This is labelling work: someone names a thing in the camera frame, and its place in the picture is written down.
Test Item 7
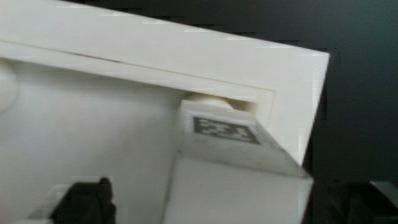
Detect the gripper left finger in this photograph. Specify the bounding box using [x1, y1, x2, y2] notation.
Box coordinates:
[23, 176, 119, 224]

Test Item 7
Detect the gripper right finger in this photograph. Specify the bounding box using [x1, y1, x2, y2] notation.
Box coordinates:
[321, 179, 398, 224]

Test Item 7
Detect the white leg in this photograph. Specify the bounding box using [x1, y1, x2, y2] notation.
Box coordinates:
[162, 94, 313, 224]

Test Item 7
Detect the white square tabletop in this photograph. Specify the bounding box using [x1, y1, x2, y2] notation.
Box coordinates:
[0, 0, 329, 224]

